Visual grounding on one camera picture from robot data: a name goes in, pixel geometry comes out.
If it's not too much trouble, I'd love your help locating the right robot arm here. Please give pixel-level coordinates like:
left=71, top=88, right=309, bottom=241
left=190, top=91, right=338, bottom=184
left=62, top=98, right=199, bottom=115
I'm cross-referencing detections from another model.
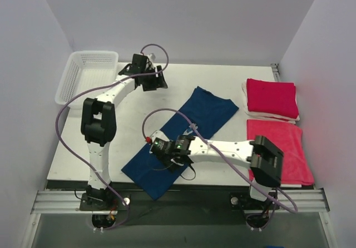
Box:
left=154, top=135, right=284, bottom=208

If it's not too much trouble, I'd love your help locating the blue t-shirt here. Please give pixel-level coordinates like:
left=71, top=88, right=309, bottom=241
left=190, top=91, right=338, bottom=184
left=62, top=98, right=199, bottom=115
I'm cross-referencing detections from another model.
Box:
left=122, top=87, right=239, bottom=200

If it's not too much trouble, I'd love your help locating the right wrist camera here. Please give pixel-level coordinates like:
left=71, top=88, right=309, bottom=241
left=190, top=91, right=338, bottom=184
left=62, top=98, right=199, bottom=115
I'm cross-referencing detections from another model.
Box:
left=149, top=131, right=195, bottom=160

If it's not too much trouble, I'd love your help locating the aluminium rail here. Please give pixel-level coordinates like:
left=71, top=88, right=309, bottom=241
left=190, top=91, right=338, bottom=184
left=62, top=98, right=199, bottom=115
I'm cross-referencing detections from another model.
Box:
left=31, top=190, right=330, bottom=215

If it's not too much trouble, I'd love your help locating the folded red t-shirt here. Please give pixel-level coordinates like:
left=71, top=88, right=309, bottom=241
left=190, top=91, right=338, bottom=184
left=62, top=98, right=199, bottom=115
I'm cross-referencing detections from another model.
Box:
left=244, top=78, right=299, bottom=121

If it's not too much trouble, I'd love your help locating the white plastic basket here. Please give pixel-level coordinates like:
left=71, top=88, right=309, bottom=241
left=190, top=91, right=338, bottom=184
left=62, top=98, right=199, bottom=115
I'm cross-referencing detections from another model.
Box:
left=55, top=51, right=118, bottom=106

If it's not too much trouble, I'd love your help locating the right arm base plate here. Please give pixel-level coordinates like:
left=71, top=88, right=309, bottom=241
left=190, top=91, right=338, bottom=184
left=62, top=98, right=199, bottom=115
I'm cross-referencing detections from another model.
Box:
left=229, top=192, right=272, bottom=212

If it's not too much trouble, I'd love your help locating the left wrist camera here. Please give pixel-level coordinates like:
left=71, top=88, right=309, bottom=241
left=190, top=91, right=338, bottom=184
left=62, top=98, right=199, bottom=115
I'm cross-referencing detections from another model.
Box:
left=118, top=53, right=156, bottom=76

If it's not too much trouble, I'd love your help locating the pink towel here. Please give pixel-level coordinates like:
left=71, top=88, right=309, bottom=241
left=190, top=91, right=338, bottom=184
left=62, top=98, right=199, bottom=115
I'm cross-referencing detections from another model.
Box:
left=246, top=119, right=314, bottom=186

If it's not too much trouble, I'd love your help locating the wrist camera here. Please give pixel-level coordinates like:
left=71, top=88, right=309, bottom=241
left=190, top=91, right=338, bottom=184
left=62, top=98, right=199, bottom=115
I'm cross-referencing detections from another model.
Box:
left=118, top=53, right=156, bottom=76
left=149, top=131, right=195, bottom=160

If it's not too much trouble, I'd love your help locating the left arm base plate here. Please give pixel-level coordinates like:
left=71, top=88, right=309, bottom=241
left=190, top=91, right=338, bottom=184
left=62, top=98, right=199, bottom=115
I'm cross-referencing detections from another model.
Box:
left=79, top=193, right=127, bottom=211

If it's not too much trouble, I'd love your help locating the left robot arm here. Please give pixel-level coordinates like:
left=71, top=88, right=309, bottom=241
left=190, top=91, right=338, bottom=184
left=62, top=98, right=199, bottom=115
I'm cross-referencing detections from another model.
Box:
left=81, top=65, right=167, bottom=210

